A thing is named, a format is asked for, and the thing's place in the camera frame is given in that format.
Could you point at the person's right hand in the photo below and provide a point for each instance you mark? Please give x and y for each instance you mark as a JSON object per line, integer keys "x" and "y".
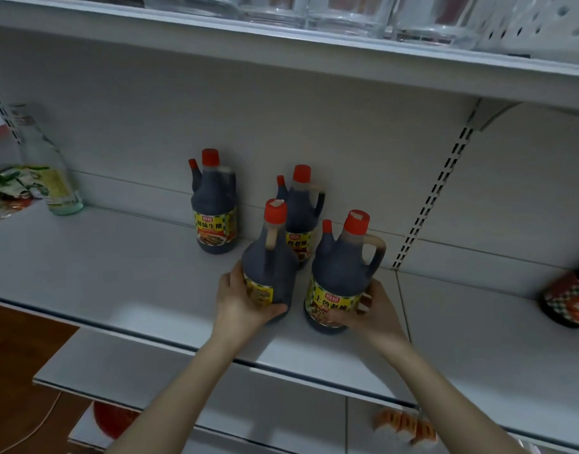
{"x": 384, "y": 321}

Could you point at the person's left hand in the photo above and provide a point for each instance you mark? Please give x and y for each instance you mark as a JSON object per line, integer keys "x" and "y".
{"x": 232, "y": 312}

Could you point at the person's right thumb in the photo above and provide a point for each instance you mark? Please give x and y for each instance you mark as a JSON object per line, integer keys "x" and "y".
{"x": 346, "y": 317}

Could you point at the person's left thumb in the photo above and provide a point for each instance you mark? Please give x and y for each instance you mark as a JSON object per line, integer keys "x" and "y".
{"x": 269, "y": 312}

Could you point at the large dark soy sauce bottle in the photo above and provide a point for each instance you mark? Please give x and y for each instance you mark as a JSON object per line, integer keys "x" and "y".
{"x": 339, "y": 269}

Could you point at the person's left forearm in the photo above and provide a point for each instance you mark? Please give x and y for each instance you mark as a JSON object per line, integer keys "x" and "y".
{"x": 175, "y": 401}

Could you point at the person's right forearm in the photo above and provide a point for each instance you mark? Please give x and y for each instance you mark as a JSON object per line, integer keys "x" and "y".
{"x": 441, "y": 401}

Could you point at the white metal shelf board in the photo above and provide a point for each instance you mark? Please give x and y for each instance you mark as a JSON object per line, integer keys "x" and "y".
{"x": 104, "y": 269}
{"x": 270, "y": 47}
{"x": 483, "y": 345}
{"x": 270, "y": 401}

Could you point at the orange white packets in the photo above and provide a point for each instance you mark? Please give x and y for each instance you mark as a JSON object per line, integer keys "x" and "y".
{"x": 405, "y": 425}

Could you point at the white slotted shelf upright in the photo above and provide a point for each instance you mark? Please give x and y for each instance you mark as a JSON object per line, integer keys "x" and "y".
{"x": 436, "y": 193}
{"x": 0, "y": 111}

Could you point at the red round item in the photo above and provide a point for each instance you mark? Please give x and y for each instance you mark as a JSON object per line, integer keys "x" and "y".
{"x": 113, "y": 419}

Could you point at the dark sauce jar checkered label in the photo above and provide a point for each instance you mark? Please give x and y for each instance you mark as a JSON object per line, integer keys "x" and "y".
{"x": 571, "y": 300}

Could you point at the clear glass bottle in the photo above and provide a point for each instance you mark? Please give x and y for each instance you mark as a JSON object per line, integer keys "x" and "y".
{"x": 50, "y": 174}

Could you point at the green snack packets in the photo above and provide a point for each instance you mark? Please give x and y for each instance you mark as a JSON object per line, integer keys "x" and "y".
{"x": 10, "y": 189}

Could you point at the white perforated plastic basket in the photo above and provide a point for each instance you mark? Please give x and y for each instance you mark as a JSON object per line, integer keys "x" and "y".
{"x": 535, "y": 28}

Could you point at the white shelf bracket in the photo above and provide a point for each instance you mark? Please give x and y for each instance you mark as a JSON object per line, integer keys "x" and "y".
{"x": 490, "y": 113}

